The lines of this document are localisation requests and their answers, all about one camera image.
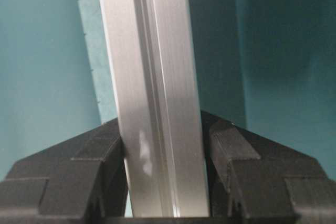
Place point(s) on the teal table mat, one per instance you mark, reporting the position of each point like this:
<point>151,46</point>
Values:
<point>266,65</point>

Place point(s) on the silver aluminium extrusion rail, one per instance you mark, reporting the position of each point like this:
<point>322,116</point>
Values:
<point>151,55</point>

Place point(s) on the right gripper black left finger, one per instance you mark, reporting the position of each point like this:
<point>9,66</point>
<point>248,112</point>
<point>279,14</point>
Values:
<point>80,180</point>

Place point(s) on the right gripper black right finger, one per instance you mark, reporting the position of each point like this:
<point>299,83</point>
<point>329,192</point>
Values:
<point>255,180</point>

